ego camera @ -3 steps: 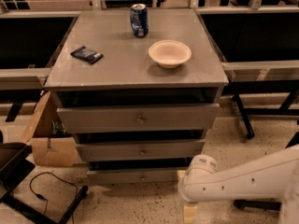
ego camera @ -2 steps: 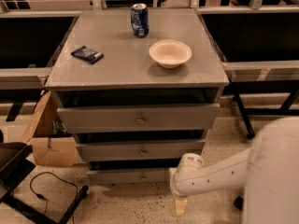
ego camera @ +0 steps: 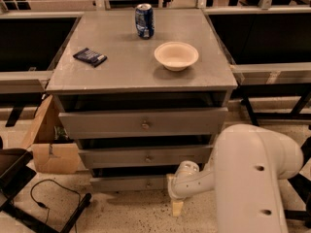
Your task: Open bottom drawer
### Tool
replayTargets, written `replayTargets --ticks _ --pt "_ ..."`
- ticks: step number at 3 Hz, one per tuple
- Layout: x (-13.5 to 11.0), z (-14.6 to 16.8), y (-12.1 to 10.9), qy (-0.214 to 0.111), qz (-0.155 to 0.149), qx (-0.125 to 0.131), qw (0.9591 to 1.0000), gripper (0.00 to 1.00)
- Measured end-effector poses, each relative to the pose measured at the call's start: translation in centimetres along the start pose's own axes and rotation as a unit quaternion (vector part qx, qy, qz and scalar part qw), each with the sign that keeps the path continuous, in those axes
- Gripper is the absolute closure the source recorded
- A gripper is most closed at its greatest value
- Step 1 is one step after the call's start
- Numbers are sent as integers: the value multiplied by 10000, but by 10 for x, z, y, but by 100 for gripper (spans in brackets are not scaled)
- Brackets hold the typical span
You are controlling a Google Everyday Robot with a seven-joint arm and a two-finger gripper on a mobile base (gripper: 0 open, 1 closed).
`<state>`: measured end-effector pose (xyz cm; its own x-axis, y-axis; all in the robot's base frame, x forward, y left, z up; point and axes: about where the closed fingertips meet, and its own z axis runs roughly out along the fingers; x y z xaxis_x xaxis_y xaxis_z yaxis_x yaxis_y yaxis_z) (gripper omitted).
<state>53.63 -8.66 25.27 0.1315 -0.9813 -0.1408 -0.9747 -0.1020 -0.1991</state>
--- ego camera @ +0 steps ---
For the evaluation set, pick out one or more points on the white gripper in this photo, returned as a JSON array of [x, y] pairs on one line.
[[175, 185]]

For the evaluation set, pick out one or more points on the grey bottom drawer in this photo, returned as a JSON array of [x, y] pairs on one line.
[[132, 183]]

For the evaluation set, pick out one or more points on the grey drawer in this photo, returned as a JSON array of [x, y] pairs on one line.
[[143, 123], [143, 157], [132, 183]]

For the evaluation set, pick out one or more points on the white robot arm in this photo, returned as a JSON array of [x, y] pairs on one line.
[[249, 161]]

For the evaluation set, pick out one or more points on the grey middle drawer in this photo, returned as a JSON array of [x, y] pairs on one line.
[[143, 157]]

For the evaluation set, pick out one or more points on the grey top drawer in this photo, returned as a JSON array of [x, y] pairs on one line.
[[143, 123]]

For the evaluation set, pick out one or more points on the grey drawer cabinet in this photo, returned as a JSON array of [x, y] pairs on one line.
[[132, 79]]

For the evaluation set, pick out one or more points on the black chair base right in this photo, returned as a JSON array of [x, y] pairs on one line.
[[302, 187]]

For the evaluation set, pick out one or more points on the cardboard box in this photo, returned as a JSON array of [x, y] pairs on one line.
[[50, 156]]

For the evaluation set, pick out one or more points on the white paper bowl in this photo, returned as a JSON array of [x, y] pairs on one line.
[[176, 56]]

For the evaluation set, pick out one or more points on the black chair left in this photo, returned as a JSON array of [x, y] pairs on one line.
[[14, 176]]

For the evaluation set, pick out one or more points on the right grey desk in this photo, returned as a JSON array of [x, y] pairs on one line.
[[270, 54]]

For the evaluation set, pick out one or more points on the grey desk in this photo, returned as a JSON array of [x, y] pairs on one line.
[[31, 45], [270, 54]]

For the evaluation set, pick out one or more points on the blue soda can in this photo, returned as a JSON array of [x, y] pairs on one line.
[[144, 21]]

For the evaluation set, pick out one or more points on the left grey desk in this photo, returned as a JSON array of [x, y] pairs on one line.
[[31, 45]]

